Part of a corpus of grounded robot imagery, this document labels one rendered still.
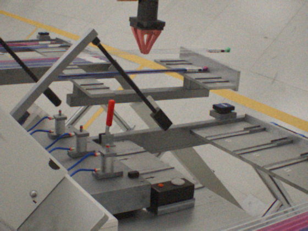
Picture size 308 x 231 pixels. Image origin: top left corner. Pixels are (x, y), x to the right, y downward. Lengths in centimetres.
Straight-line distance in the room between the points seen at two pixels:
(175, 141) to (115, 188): 51
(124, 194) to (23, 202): 35
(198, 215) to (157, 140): 44
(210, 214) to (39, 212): 45
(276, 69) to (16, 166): 231
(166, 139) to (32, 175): 83
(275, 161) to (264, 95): 146
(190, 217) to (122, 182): 13
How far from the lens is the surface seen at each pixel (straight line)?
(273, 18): 313
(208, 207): 97
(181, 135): 138
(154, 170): 111
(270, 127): 142
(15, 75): 196
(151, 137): 133
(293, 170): 118
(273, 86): 269
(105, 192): 87
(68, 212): 53
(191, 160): 181
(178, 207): 95
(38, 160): 56
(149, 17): 145
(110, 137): 123
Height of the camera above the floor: 169
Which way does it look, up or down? 33 degrees down
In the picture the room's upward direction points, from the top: 40 degrees counter-clockwise
